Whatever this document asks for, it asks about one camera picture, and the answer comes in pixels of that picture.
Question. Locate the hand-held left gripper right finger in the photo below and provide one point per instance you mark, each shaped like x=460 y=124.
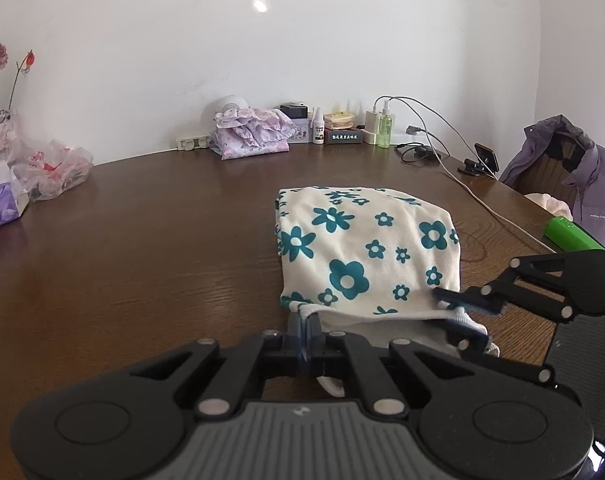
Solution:
x=315 y=342

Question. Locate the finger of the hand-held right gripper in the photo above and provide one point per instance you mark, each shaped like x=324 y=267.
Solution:
x=465 y=301
x=507 y=362

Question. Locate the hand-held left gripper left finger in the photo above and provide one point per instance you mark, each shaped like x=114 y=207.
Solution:
x=297 y=340

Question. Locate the cream teal floral garment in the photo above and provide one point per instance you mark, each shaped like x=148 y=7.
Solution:
x=352 y=245

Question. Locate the folded purple floral clothes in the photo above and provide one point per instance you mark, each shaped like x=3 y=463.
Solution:
x=252 y=135

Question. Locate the green cylindrical roll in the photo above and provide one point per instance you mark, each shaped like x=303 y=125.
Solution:
x=572 y=235

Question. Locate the pink plush item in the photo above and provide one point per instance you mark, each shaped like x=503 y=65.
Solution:
x=550 y=205

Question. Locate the purple jacket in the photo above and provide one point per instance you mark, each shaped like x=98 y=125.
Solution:
x=595 y=190

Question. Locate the brown wooden chair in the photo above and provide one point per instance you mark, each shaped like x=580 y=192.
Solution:
x=540 y=175

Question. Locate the black phone stand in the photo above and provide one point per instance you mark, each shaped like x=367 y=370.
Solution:
x=470 y=167

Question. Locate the black phone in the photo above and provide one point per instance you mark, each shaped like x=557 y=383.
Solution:
x=487 y=157

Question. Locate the green spray bottle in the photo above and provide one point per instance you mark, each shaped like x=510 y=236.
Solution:
x=385 y=132

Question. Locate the black sign box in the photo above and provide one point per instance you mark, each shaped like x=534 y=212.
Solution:
x=344 y=136

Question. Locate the floral tissue box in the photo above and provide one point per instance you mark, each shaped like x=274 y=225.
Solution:
x=301 y=132

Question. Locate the small white spray bottle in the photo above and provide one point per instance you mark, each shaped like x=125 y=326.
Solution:
x=318 y=132

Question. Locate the clear yellow storage box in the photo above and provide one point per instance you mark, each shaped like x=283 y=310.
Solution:
x=338 y=120

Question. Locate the white power strip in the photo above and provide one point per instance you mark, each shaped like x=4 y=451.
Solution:
x=192 y=142

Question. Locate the small black box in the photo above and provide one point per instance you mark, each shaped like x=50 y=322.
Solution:
x=293 y=110

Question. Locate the white round appliance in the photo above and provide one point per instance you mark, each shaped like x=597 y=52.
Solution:
x=232 y=104

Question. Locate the clear red printed plastic bag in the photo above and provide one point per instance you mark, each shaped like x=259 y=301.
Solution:
x=52 y=170

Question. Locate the purple tissue pack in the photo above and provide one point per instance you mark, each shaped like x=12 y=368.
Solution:
x=0 y=205

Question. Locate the floral patterned vase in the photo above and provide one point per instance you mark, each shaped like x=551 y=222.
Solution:
x=0 y=137

